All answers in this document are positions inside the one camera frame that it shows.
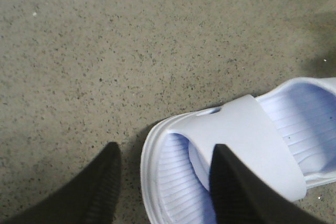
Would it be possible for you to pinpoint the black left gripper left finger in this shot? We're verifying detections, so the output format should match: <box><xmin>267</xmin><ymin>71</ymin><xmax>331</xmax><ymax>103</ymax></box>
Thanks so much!
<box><xmin>5</xmin><ymin>142</ymin><xmax>121</xmax><ymax>223</ymax></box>

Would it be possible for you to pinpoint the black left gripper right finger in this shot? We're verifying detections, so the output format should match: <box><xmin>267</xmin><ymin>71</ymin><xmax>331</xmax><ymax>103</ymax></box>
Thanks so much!
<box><xmin>209</xmin><ymin>144</ymin><xmax>322</xmax><ymax>223</ymax></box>

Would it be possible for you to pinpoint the light blue slipper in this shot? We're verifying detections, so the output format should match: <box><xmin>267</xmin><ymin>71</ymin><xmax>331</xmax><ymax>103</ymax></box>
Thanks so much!
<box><xmin>140</xmin><ymin>77</ymin><xmax>335</xmax><ymax>223</ymax></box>

